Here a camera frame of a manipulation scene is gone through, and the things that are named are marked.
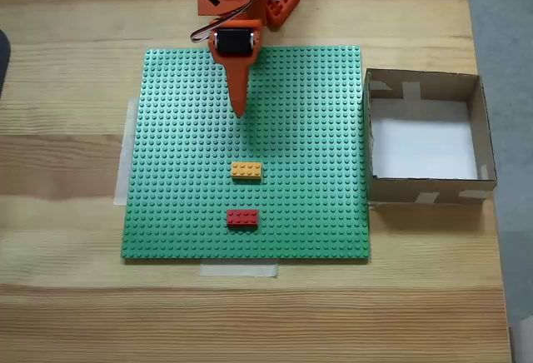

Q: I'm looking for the green lego baseplate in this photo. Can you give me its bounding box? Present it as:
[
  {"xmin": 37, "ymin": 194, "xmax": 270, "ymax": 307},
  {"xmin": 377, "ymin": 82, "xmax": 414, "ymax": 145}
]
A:
[{"xmin": 119, "ymin": 45, "xmax": 372, "ymax": 263}]

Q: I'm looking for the yellow lego block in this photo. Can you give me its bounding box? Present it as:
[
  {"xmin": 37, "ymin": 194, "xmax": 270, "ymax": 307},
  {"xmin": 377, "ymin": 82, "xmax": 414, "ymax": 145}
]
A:
[{"xmin": 231, "ymin": 162, "xmax": 264, "ymax": 182}]

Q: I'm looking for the red lego block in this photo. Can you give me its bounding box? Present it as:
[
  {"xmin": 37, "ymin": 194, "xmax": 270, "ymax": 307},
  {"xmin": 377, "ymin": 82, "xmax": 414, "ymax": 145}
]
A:
[{"xmin": 226, "ymin": 209, "xmax": 260, "ymax": 230}]

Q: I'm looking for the black rounded device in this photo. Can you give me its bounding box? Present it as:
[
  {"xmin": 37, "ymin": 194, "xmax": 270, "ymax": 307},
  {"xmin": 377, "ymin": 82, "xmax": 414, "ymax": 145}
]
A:
[{"xmin": 0, "ymin": 28, "xmax": 12, "ymax": 97}]

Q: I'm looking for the open cardboard box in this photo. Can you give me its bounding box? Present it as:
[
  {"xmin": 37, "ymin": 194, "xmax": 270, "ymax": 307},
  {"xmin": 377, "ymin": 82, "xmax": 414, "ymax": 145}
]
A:
[{"xmin": 362, "ymin": 67, "xmax": 499, "ymax": 206}]

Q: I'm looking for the white paper sheet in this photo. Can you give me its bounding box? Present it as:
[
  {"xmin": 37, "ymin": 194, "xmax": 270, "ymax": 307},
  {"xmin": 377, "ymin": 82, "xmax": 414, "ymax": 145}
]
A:
[{"xmin": 370, "ymin": 98, "xmax": 479, "ymax": 181}]

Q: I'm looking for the thin servo cable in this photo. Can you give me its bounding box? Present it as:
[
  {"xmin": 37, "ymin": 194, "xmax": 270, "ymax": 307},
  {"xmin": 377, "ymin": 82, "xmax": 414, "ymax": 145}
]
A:
[{"xmin": 190, "ymin": 0, "xmax": 262, "ymax": 46}]

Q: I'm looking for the translucent masking tape strip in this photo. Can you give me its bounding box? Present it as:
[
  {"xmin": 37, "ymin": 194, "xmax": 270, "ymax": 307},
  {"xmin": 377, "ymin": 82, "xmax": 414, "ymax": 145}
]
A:
[
  {"xmin": 112, "ymin": 97, "xmax": 141, "ymax": 207},
  {"xmin": 198, "ymin": 261, "xmax": 279, "ymax": 279}
]

